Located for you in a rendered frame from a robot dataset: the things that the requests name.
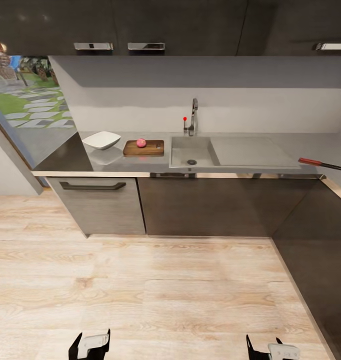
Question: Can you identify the cutting board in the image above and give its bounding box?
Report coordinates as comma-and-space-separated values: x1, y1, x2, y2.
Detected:
123, 139, 164, 155

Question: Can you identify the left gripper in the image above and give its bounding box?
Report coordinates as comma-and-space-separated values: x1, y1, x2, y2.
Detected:
68, 328, 111, 360

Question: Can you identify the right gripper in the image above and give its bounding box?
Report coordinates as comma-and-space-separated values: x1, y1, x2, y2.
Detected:
246, 335, 283, 360

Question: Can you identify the vidalia onion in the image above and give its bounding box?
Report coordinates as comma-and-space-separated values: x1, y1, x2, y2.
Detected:
133, 138, 147, 147

